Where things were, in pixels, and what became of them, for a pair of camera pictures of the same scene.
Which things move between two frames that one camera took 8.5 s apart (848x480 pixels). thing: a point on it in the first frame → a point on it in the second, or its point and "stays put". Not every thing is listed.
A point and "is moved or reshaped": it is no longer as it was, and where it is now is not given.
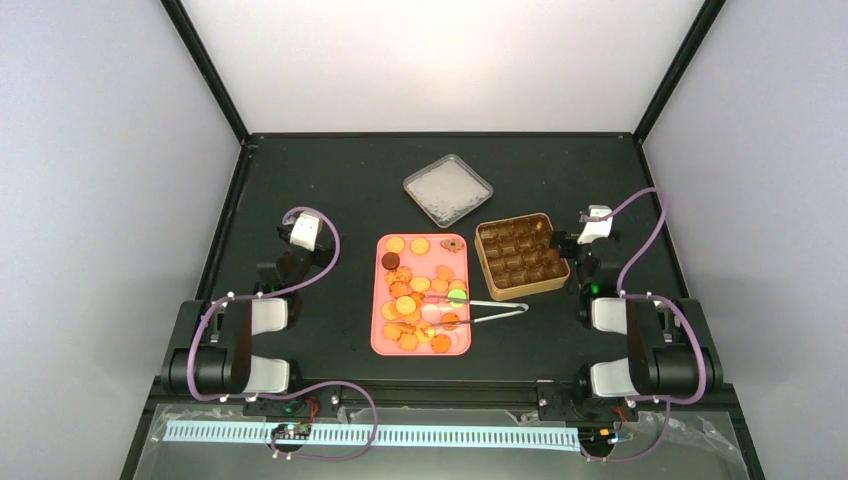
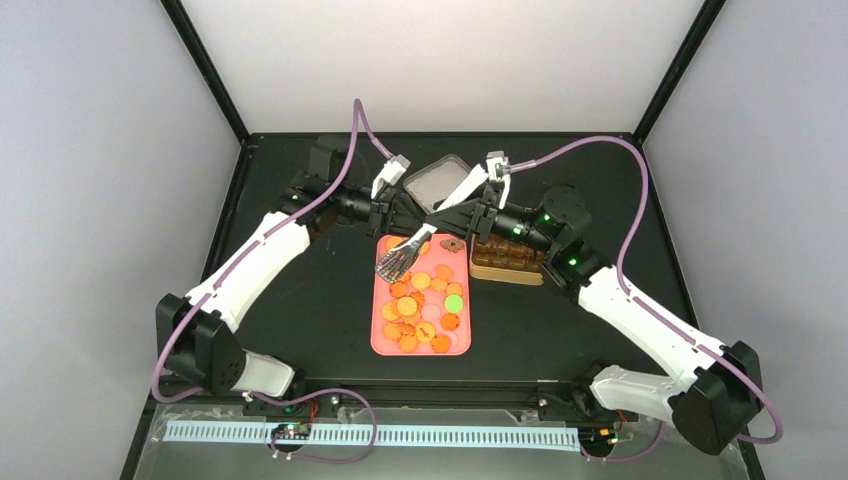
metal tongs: (473, 320) → (394, 265)
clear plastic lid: (448, 189) stays put
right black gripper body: (561, 250) → (479, 224)
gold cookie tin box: (516, 256) is moved or reshaped
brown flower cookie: (452, 244) stays put
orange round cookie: (445, 273) stays put
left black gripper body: (321, 258) → (378, 213)
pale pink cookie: (430, 314) stays put
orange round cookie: (420, 284) stays put
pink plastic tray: (421, 295) stays put
